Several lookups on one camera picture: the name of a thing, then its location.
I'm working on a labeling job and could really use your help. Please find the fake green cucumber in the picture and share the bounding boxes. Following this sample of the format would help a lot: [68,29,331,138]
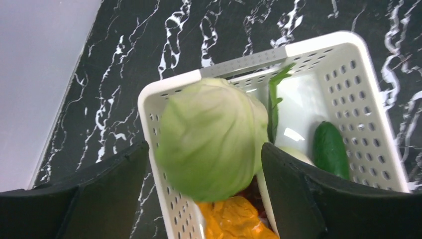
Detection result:
[312,121,350,180]

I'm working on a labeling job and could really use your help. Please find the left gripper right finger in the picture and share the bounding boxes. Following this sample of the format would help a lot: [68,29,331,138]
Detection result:
[261,143,422,239]

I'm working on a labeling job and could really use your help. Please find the fake green cabbage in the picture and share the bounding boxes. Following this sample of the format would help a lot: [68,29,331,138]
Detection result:
[155,78,268,202]

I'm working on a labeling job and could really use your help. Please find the fake purple grapes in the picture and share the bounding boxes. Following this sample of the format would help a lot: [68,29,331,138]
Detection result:
[236,176,269,226]

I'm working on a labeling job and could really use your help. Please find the fake orange ginger root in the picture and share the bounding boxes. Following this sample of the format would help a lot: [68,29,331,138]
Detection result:
[197,196,278,239]

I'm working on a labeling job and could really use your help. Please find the white perforated plastic basket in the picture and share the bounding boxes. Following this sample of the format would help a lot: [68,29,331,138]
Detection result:
[138,31,411,239]

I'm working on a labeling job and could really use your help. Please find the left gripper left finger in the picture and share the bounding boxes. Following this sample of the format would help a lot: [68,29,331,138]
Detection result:
[0,142,149,239]

